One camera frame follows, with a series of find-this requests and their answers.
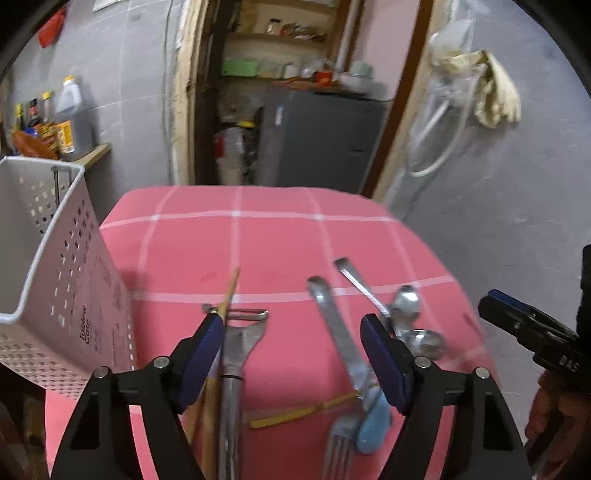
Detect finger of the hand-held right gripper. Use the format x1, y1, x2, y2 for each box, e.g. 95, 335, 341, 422
478, 289, 579, 358

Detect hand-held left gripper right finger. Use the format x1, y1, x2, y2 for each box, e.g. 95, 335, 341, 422
361, 313, 532, 480

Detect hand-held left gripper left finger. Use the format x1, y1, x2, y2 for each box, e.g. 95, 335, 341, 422
51, 312, 225, 480

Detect metal peeler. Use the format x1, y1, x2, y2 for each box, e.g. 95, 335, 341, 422
202, 302, 271, 480

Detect metal fork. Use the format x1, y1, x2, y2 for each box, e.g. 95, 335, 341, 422
307, 276, 370, 480

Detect metal spoon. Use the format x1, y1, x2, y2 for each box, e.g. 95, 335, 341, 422
389, 285, 422, 342
333, 257, 448, 361

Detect blue handled utensil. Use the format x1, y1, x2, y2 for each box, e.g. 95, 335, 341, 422
355, 383, 393, 455

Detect brown wooden chopstick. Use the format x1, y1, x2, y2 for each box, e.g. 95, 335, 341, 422
185, 267, 242, 480

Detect pale patterned chopstick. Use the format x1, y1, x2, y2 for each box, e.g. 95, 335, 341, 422
250, 394, 358, 429

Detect white perforated plastic basket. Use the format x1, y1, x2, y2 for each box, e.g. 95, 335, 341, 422
0, 156, 138, 398

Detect person's right hand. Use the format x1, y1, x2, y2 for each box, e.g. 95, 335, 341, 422
525, 369, 591, 462

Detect pink checked tablecloth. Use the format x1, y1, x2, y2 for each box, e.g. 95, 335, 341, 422
44, 185, 502, 480

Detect white and red floor bag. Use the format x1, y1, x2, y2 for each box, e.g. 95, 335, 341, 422
216, 126, 246, 185

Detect beige hanging cloth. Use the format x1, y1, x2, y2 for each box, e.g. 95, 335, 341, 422
434, 50, 522, 128

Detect grey mini fridge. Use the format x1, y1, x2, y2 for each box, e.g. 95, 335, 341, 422
256, 90, 389, 195

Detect beige kitchen counter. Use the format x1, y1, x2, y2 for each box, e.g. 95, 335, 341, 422
60, 143, 112, 168

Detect large dark sauce jug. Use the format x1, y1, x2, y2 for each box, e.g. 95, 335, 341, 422
54, 76, 95, 162

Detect metal pot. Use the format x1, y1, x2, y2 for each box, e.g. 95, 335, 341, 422
339, 73, 376, 92

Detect clear hanging plastic bag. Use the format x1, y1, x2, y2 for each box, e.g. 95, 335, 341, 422
426, 19, 477, 81

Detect wooden cutting board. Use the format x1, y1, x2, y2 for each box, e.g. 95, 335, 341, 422
272, 78, 368, 96

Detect green box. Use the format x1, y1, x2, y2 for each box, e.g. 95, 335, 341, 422
222, 60, 258, 77

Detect red plastic bag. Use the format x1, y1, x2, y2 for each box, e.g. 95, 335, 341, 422
38, 8, 68, 48

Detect wooden door frame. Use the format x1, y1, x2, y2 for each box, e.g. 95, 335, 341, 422
171, 0, 437, 199

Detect white wall cable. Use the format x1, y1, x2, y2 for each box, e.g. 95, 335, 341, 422
161, 0, 178, 183

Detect wooden wall shelves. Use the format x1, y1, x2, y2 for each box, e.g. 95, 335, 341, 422
224, 0, 345, 90

